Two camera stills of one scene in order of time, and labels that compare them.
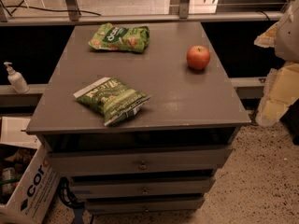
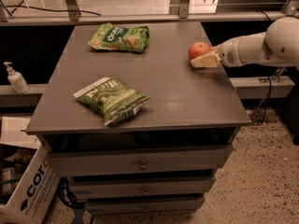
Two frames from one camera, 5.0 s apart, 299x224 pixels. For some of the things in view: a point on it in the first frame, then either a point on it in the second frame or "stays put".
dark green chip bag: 113,100 stays put
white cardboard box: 33,199 stays put
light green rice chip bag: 112,36 stays put
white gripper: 288,38 → 227,54
